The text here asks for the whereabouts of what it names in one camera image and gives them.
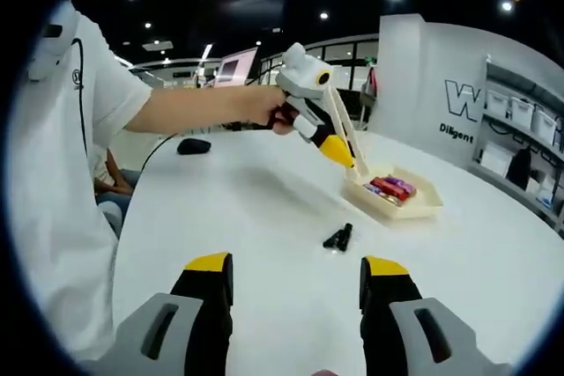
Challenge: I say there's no grey metal shelf rack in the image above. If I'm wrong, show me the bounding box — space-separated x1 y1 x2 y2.
469 54 564 236

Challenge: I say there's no black food piece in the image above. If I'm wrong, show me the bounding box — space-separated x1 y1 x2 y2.
322 222 353 254

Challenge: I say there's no black chest device cable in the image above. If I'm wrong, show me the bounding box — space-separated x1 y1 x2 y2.
70 36 90 157

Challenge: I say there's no white chest device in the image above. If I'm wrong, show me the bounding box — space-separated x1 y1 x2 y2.
26 10 78 82

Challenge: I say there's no hanging bag with pink strap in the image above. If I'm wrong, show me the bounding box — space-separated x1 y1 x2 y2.
359 65 380 107

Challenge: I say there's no cream hexagonal food container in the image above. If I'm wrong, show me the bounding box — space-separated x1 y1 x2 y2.
342 163 444 221

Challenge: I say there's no group of white storage bins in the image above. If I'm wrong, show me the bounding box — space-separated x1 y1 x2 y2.
484 89 564 195

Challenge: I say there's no person's left hand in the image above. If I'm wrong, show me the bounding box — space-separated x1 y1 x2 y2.
263 86 306 136

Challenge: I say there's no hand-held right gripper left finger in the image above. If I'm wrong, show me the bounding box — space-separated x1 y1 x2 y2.
116 251 234 376

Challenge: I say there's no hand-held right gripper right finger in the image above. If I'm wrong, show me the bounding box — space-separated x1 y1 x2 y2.
359 254 508 376

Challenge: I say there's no dark hanging banner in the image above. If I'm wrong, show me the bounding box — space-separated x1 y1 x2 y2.
196 0 290 47

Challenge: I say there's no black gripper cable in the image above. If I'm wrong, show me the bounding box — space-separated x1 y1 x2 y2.
140 119 274 174

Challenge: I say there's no long red food bar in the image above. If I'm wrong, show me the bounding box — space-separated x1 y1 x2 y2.
368 176 409 202

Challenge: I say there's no black bag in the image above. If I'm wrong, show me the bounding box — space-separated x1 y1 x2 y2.
506 146 533 190

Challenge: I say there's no black computer mouse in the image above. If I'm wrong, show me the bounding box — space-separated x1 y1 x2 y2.
176 137 212 156

